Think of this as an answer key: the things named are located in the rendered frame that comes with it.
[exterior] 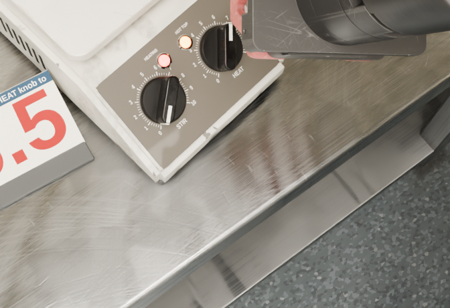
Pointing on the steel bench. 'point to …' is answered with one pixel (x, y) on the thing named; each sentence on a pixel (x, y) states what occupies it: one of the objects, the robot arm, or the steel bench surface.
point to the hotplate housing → (69, 69)
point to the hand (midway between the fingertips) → (264, 10)
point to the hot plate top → (85, 3)
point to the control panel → (253, 69)
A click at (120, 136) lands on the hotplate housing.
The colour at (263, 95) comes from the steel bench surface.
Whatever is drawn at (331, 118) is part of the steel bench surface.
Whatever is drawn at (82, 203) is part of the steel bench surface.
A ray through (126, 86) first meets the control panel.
